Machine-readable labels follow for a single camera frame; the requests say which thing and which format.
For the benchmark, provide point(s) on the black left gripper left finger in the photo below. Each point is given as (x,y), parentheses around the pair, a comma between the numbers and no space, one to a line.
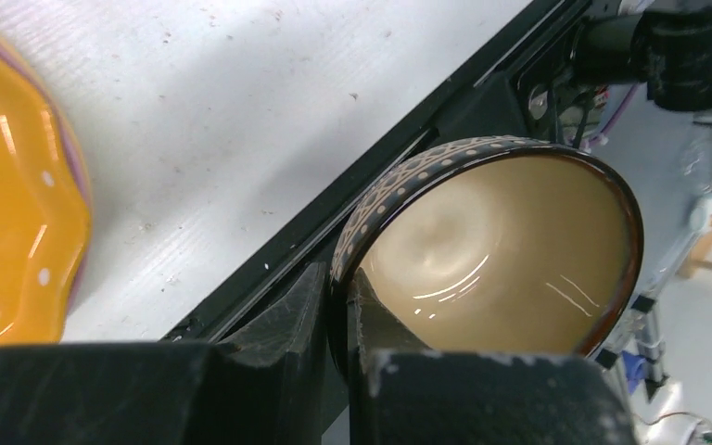
(261,385)

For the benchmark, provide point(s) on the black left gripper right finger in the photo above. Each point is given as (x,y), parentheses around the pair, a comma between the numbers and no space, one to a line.
(402,392)

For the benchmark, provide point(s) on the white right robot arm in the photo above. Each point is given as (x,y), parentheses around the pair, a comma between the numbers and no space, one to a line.
(667,46)

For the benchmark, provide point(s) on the orange polka dot plate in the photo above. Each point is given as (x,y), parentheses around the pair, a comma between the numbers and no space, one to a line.
(18,203)

